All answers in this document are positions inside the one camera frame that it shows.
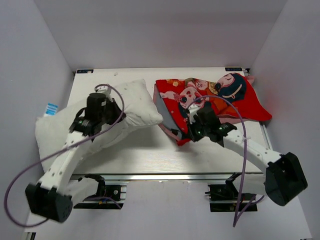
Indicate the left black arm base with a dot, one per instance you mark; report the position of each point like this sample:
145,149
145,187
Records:
109,196

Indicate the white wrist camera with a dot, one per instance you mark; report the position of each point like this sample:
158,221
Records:
192,110
103,89

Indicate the white pillow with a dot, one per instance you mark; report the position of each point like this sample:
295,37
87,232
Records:
134,107

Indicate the blue label sticker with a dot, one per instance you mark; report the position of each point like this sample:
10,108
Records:
233,69
84,71

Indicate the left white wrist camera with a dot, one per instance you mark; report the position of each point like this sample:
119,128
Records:
103,89

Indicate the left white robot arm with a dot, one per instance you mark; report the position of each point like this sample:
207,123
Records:
53,197

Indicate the red cartoon print pillowcase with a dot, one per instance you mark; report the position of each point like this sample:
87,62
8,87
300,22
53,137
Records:
232,98

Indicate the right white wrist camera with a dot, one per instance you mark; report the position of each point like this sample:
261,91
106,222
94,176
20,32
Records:
192,110

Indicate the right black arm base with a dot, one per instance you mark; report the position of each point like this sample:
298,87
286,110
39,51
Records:
223,197

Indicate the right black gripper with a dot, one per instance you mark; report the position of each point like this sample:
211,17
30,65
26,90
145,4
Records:
191,131

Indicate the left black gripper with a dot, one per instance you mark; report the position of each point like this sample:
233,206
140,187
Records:
117,111

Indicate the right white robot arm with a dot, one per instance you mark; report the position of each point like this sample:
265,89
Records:
282,177

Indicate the aluminium table frame rail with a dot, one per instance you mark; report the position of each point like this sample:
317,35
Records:
165,177

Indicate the blue label sticker left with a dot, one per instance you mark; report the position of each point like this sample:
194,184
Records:
84,71

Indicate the blue label sticker right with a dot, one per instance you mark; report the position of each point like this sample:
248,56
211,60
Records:
233,69

